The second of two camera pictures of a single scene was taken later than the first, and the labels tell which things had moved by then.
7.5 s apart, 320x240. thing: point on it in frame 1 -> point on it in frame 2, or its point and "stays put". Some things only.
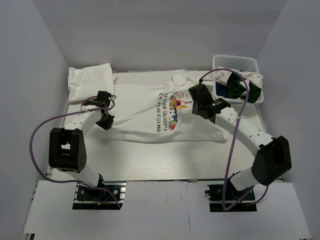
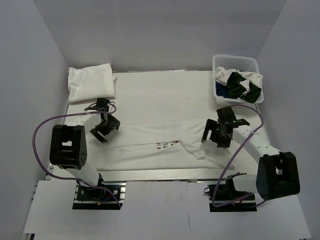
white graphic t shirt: [162, 112] -> [160, 145]
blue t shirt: [221, 90] stays put
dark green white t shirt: [236, 85] stays put
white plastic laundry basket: [246, 63] stays put
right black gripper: [194, 111] -> [211, 125]
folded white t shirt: [85, 82] stays put
